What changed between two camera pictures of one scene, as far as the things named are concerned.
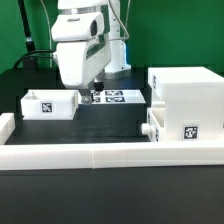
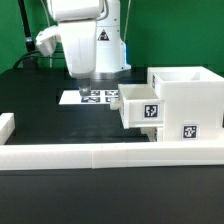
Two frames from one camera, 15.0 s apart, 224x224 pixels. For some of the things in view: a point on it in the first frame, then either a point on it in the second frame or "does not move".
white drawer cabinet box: [194, 102] does not move
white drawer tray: [50, 104] to [139, 106]
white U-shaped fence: [209, 153] does not move
